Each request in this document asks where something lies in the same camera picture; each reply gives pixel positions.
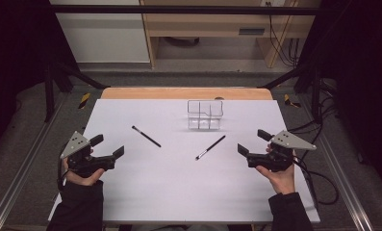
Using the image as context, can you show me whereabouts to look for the yellow black tape strip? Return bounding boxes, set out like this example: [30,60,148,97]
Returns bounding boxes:
[78,92,91,110]
[283,93,302,109]

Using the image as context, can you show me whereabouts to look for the white cabinet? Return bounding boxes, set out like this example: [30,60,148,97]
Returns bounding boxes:
[49,0,151,64]

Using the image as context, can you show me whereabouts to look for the grey desk label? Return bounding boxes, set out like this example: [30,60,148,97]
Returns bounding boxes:
[238,28,266,36]

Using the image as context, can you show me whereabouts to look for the wooden table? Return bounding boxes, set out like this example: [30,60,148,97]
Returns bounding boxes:
[100,87,273,100]

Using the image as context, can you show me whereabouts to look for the black frame crossbar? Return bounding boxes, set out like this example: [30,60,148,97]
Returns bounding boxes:
[50,4,324,16]

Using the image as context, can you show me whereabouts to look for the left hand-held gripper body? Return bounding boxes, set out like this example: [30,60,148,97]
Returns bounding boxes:
[60,130,116,178]

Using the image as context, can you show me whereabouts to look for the right hand-held gripper cable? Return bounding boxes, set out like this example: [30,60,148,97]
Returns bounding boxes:
[293,157,340,206]

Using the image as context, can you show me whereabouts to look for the left hand-held gripper cable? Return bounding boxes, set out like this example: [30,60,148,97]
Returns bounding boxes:
[57,145,71,191]

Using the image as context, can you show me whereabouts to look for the black floor cable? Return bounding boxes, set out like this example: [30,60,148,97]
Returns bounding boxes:
[287,118,322,133]
[298,123,323,162]

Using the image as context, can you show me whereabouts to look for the light wooden desk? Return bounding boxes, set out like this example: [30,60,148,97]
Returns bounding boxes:
[140,0,321,69]

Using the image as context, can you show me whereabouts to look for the white table cover board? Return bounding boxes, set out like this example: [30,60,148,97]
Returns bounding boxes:
[47,98,321,224]

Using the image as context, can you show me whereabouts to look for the black frame brace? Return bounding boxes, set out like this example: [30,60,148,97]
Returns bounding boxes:
[258,62,312,90]
[52,61,111,90]

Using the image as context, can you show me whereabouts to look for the person's right hand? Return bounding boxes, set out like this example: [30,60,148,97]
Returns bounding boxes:
[255,143,297,195]

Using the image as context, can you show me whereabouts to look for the black hanging cables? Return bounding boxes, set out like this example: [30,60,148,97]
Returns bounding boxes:
[265,1,300,68]

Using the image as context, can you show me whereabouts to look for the person's left hand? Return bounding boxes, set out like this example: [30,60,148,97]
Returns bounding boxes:
[62,147,106,187]

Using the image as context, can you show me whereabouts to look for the hand-held gripper cable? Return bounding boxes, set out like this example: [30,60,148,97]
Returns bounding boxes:
[57,145,71,191]
[293,157,340,206]

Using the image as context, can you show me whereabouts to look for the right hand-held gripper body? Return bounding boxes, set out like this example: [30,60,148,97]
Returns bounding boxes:
[245,129,318,173]

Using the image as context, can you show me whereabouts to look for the black frame post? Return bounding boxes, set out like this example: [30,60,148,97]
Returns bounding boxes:
[43,64,56,123]
[310,64,322,124]

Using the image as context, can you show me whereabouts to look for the clear acrylic organizer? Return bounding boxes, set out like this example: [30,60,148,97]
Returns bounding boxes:
[187,99,224,131]

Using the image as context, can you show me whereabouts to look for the black curtain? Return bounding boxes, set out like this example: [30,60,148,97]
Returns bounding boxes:
[298,0,382,187]
[0,0,81,158]

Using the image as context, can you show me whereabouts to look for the aluminium floor rail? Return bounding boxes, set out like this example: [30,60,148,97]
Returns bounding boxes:
[298,95,375,231]
[0,95,69,231]

